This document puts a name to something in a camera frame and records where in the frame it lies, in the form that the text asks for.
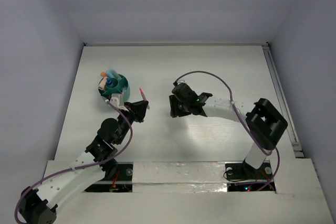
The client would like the blue highlighter marker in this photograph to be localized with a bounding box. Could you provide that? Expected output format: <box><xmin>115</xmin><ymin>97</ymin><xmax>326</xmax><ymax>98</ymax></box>
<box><xmin>106</xmin><ymin>69</ymin><xmax>120</xmax><ymax>79</ymax></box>

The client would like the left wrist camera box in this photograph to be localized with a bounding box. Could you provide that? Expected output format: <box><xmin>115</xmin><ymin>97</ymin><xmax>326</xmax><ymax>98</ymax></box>
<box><xmin>105</xmin><ymin>93</ymin><xmax>128</xmax><ymax>111</ymax></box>

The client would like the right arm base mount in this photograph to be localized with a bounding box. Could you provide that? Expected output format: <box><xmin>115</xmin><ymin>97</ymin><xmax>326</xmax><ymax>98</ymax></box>
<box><xmin>223</xmin><ymin>162</ymin><xmax>276</xmax><ymax>192</ymax></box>

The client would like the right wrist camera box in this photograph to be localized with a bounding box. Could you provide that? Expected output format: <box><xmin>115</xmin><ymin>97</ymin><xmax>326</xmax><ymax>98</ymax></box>
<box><xmin>173</xmin><ymin>79</ymin><xmax>185</xmax><ymax>86</ymax></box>

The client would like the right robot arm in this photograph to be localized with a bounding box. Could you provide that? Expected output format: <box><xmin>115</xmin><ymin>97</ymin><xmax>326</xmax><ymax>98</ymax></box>
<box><xmin>169</xmin><ymin>83</ymin><xmax>288</xmax><ymax>180</ymax></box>

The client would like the blue cap spray bottle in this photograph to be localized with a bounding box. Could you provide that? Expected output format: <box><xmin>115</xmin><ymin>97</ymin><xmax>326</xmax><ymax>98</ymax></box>
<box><xmin>106</xmin><ymin>78</ymin><xmax>113</xmax><ymax>88</ymax></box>

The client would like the metal side rail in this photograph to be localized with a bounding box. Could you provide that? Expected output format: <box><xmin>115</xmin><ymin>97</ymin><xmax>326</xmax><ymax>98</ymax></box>
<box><xmin>262</xmin><ymin>43</ymin><xmax>305</xmax><ymax>158</ymax></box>

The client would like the green round pen holder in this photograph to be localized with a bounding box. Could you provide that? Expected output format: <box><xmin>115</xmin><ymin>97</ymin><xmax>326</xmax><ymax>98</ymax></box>
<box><xmin>98</xmin><ymin>74</ymin><xmax>131</xmax><ymax>101</ymax></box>

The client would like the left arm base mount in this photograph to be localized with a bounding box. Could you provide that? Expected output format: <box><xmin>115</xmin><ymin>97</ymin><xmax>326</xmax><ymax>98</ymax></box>
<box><xmin>85</xmin><ymin>163</ymin><xmax>133</xmax><ymax>193</ymax></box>

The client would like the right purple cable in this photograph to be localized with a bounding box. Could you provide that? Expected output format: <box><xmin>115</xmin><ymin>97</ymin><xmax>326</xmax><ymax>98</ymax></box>
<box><xmin>174</xmin><ymin>70</ymin><xmax>281</xmax><ymax>192</ymax></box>

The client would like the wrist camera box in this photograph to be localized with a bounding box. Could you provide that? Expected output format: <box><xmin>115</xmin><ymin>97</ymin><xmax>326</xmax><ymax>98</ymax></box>
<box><xmin>173</xmin><ymin>79</ymin><xmax>185</xmax><ymax>86</ymax></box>
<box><xmin>105</xmin><ymin>93</ymin><xmax>128</xmax><ymax>111</ymax></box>

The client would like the pink pencil sharpener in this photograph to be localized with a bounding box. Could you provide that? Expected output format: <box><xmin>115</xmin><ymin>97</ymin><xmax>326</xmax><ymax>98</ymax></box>
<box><xmin>98</xmin><ymin>77</ymin><xmax>108</xmax><ymax>90</ymax></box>

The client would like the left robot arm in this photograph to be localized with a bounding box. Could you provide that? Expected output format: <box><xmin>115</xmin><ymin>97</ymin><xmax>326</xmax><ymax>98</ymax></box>
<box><xmin>14</xmin><ymin>100</ymin><xmax>149</xmax><ymax>223</ymax></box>

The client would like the white foil front panel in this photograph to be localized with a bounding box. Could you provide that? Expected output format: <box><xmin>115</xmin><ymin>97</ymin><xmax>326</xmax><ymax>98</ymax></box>
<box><xmin>132</xmin><ymin>162</ymin><xmax>228</xmax><ymax>194</ymax></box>

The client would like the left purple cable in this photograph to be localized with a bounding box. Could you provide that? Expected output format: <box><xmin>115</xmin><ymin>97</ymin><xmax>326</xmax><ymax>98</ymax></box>
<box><xmin>14</xmin><ymin>100</ymin><xmax>134</xmax><ymax>224</ymax></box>

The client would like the pink gel pen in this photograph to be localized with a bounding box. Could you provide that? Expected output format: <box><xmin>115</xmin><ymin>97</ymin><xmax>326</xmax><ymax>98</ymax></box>
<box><xmin>139</xmin><ymin>88</ymin><xmax>150</xmax><ymax>110</ymax></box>

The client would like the purple cable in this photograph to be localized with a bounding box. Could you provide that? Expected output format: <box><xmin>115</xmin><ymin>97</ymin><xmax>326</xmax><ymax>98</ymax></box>
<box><xmin>174</xmin><ymin>70</ymin><xmax>281</xmax><ymax>192</ymax></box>
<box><xmin>14</xmin><ymin>100</ymin><xmax>134</xmax><ymax>224</ymax></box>

